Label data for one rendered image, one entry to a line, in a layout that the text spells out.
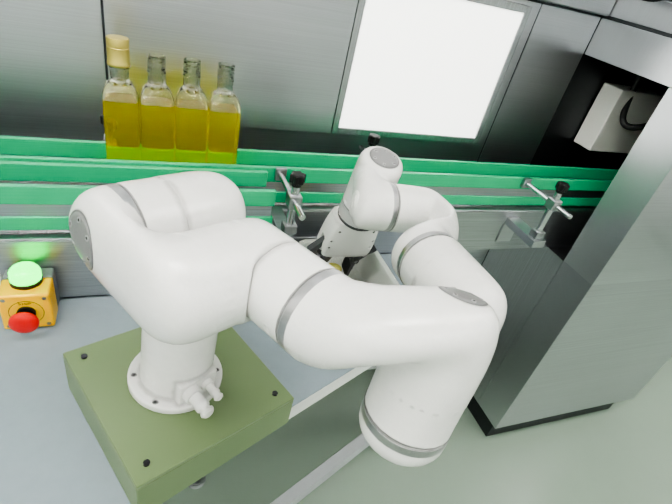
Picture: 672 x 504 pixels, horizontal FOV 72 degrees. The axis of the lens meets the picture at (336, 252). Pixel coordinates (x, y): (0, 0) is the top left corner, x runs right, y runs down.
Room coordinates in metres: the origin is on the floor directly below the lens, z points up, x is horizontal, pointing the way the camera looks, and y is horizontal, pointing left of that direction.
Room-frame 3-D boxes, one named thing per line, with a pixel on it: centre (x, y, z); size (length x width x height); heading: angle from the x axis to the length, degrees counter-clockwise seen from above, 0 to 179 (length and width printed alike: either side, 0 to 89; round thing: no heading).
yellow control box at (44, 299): (0.51, 0.46, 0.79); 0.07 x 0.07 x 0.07; 27
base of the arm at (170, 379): (0.41, 0.16, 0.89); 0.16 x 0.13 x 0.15; 55
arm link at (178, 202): (0.41, 0.17, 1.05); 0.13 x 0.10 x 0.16; 144
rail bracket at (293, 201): (0.77, 0.11, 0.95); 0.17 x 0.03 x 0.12; 27
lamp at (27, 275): (0.51, 0.46, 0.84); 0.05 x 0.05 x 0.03
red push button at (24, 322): (0.47, 0.44, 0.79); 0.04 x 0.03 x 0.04; 117
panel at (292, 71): (1.06, 0.11, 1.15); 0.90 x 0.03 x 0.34; 117
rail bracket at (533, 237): (1.06, -0.46, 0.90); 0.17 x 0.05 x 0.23; 27
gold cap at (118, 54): (0.75, 0.42, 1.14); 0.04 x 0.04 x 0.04
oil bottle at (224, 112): (0.82, 0.27, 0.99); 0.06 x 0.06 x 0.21; 28
